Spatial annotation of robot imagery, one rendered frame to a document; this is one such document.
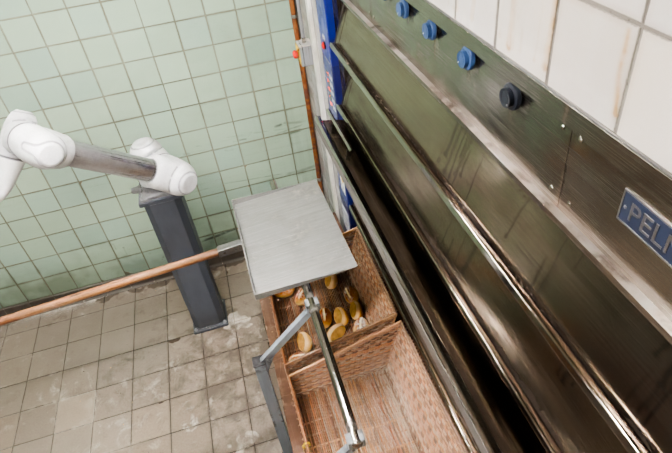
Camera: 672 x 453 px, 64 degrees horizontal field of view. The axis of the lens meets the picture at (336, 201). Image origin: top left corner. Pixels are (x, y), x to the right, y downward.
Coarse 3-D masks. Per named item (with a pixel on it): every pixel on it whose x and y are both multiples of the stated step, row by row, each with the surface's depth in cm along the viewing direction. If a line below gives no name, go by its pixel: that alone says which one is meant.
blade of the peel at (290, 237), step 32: (288, 192) 220; (320, 192) 216; (256, 224) 207; (288, 224) 204; (320, 224) 201; (256, 256) 193; (288, 256) 191; (320, 256) 188; (352, 256) 186; (256, 288) 181; (288, 288) 178
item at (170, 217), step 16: (160, 208) 261; (176, 208) 263; (160, 224) 266; (176, 224) 269; (192, 224) 281; (160, 240) 274; (176, 240) 274; (192, 240) 279; (176, 256) 280; (176, 272) 287; (192, 272) 290; (208, 272) 297; (192, 288) 296; (208, 288) 300; (192, 304) 303; (208, 304) 307; (224, 304) 330; (208, 320) 314; (224, 320) 318
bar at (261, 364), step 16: (304, 288) 178; (304, 320) 177; (320, 320) 167; (288, 336) 179; (320, 336) 162; (272, 352) 182; (256, 368) 183; (336, 368) 153; (272, 384) 196; (336, 384) 149; (272, 400) 196; (272, 416) 202; (352, 416) 141; (352, 432) 137; (288, 448) 219; (352, 448) 137
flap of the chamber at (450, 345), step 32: (352, 160) 192; (352, 192) 175; (384, 192) 177; (384, 224) 162; (384, 256) 151; (416, 256) 152; (416, 288) 141; (416, 320) 133; (448, 320) 133; (448, 352) 124; (480, 352) 126; (448, 384) 119; (480, 384) 118; (512, 416) 112; (480, 448) 107; (512, 448) 106
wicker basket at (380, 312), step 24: (360, 240) 243; (360, 264) 244; (312, 288) 257; (336, 288) 255; (360, 288) 245; (384, 288) 217; (288, 312) 247; (384, 312) 218; (312, 336) 234; (360, 336) 209; (288, 360) 226; (312, 360) 211
